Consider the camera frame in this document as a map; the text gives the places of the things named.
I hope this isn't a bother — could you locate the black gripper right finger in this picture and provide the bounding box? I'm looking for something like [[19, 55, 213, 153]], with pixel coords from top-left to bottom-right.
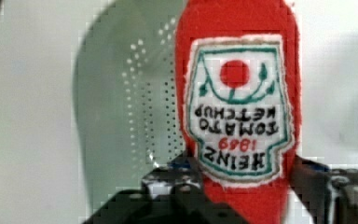
[[290, 156, 358, 224]]

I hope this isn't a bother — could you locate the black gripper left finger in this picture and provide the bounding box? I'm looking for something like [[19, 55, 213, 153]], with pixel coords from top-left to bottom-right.
[[141, 151, 207, 200]]

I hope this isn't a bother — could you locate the red plush ketchup bottle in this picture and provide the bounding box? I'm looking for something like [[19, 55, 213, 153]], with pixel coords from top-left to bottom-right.
[[175, 0, 301, 224]]

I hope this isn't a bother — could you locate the green oval strainer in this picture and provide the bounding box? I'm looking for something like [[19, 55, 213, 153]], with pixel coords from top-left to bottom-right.
[[73, 0, 187, 211]]

